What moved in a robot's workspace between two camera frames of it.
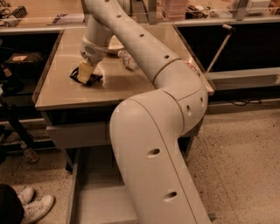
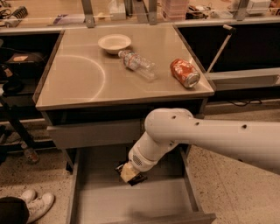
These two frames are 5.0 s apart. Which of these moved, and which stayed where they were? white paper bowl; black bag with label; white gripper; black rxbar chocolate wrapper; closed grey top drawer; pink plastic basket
Moved: black rxbar chocolate wrapper; white gripper
Stayed: pink plastic basket; white paper bowl; black bag with label; closed grey top drawer
